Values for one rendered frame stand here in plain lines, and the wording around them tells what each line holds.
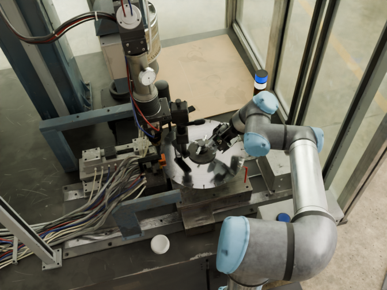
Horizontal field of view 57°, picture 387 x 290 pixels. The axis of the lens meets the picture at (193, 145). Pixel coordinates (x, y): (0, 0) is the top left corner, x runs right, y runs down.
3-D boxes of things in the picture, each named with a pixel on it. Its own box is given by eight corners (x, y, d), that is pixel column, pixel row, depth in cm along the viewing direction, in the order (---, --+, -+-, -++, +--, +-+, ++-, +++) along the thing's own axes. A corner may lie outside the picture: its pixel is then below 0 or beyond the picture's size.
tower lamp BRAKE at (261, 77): (264, 74, 136) (265, 68, 134) (268, 81, 133) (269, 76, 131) (253, 76, 136) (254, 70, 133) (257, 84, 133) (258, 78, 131)
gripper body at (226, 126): (206, 139, 124) (224, 123, 114) (218, 126, 129) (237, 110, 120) (221, 155, 124) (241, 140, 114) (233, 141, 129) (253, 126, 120)
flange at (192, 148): (205, 168, 133) (205, 164, 131) (181, 155, 137) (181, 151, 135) (222, 148, 138) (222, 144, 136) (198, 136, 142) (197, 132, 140)
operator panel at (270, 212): (321, 208, 143) (330, 189, 131) (333, 233, 136) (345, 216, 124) (254, 224, 140) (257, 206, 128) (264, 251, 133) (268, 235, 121)
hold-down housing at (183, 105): (190, 135, 127) (186, 94, 111) (191, 145, 124) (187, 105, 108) (174, 136, 127) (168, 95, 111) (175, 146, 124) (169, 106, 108)
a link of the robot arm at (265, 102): (258, 106, 102) (260, 84, 106) (236, 123, 110) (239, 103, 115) (280, 116, 104) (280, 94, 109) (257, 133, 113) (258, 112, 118)
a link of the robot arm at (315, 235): (359, 267, 64) (323, 116, 102) (296, 259, 65) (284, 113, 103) (342, 300, 71) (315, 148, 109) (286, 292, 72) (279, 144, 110)
